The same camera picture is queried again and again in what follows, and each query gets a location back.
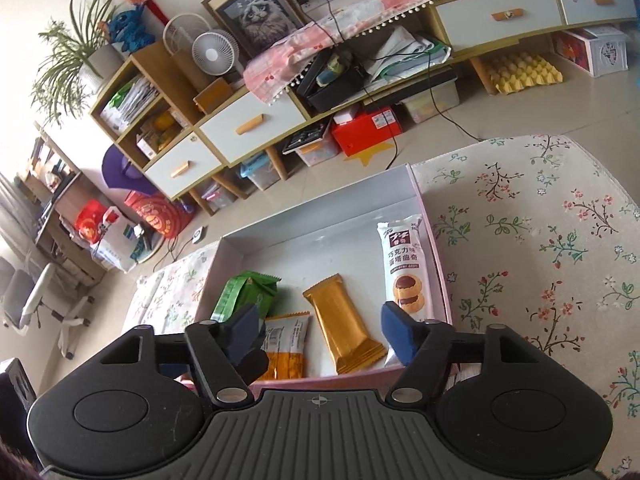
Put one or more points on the yellow star floor sticker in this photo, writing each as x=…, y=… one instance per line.
x=370, y=155

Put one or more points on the white shopping bag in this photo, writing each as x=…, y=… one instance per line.
x=120, y=245

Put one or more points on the white red gift box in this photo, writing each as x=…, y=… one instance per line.
x=592, y=50

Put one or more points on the yellow egg tray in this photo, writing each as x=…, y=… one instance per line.
x=520, y=72

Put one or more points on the small clear storage bin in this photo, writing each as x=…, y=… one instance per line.
x=217, y=197

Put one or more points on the framed cat picture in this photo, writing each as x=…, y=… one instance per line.
x=255, y=15

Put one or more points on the red patterned bag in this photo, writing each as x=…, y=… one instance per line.
x=160, y=215

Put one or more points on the bundle of white bags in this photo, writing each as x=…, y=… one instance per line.
x=130, y=102

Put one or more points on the white desk fan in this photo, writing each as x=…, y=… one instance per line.
x=216, y=54

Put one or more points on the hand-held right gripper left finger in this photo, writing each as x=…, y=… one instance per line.
x=244, y=335

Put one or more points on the small wooden box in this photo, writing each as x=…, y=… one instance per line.
x=214, y=95

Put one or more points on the white office chair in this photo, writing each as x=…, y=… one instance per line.
x=35, y=295

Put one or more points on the red gift bag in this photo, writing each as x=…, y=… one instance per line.
x=90, y=222

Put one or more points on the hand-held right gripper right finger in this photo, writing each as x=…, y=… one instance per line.
x=397, y=332

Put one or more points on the pile of folded papers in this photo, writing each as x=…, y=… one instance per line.
x=405, y=52

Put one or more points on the gold foil snack packet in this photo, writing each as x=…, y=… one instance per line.
x=345, y=325

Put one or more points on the black open case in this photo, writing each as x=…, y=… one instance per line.
x=330, y=90

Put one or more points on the purple hat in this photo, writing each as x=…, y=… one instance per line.
x=125, y=167

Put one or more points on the orange snack packet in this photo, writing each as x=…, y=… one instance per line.
x=287, y=350

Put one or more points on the white cabinet drawer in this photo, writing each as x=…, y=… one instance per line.
x=500, y=15
x=182, y=167
x=250, y=125
x=597, y=0

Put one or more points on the white power adapter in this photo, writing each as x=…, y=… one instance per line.
x=197, y=236

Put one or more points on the pink cardboard box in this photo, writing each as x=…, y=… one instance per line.
x=325, y=240

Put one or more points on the white cookie packet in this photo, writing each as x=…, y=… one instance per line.
x=402, y=260

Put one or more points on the small white carton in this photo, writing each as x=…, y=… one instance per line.
x=146, y=144

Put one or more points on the clear bin with dark lid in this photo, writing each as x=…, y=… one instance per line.
x=430, y=102

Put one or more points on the wooden TV cabinet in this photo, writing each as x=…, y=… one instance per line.
x=280, y=105

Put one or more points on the blue lid storage bin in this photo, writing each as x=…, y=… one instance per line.
x=257, y=172

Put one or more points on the potted green plant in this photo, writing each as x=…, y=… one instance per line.
x=70, y=55

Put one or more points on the blue plush toy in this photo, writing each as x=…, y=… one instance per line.
x=130, y=27

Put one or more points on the red shoe box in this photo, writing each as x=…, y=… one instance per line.
x=367, y=132

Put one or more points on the cluttered wooden desk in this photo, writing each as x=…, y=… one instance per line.
x=65, y=195

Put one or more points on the green snack packet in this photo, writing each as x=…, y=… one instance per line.
x=240, y=292

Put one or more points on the pink cherry print cloth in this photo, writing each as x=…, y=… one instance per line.
x=400, y=5

